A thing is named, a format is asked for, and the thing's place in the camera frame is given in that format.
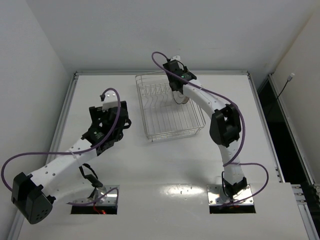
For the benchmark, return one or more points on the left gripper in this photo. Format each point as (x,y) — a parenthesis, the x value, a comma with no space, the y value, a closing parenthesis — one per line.
(122,116)

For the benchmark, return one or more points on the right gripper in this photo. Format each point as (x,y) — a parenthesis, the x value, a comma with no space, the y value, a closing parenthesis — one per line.
(173,84)

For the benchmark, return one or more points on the black rimmed white plate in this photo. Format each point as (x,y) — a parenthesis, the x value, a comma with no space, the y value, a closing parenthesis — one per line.
(178,97)

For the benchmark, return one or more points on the orange sunburst plate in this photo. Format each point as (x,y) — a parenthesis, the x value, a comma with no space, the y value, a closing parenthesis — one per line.
(185,100)

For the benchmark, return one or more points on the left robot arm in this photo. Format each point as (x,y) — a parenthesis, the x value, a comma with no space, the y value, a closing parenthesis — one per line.
(34,194)

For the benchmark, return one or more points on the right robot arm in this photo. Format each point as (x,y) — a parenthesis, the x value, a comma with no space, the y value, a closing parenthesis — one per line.
(225,123)

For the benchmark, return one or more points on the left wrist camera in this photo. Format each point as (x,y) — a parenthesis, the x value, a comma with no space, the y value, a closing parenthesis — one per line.
(109,100)

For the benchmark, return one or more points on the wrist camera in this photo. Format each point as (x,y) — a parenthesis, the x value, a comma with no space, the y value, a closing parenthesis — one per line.
(176,57)
(109,100)

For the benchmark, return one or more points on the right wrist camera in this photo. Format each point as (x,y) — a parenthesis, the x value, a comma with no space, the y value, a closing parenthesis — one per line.
(176,57)

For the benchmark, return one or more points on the wire dish rack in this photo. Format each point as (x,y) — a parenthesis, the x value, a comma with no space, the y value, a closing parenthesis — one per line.
(163,118)

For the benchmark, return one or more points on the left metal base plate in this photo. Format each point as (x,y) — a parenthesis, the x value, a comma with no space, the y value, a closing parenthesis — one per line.
(102,196)

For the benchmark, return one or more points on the metal base plate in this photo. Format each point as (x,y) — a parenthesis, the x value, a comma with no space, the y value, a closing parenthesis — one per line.
(102,196)
(216,196)

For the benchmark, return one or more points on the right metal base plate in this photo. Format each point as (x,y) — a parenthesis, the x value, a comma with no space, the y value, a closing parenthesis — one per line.
(216,196)

